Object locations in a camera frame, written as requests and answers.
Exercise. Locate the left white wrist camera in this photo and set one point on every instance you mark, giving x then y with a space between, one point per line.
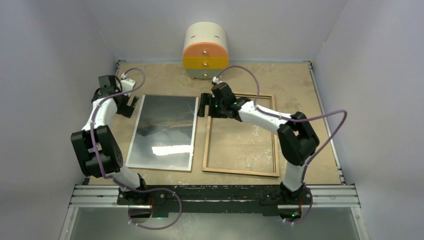
127 84

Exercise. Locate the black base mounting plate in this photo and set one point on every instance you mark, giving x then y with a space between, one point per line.
267 200

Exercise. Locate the round three-drawer mini cabinet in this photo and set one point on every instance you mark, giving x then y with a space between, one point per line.
205 50

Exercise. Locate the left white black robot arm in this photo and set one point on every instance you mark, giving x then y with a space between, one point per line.
96 149

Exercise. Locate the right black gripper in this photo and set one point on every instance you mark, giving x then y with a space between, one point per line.
208 99

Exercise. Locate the black wooden picture frame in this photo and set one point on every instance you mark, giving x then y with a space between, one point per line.
239 148

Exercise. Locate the glossy photo print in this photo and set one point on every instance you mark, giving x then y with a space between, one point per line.
164 133

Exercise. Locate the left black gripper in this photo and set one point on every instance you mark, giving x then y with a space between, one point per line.
126 110

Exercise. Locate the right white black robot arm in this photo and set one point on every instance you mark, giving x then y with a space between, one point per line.
297 138

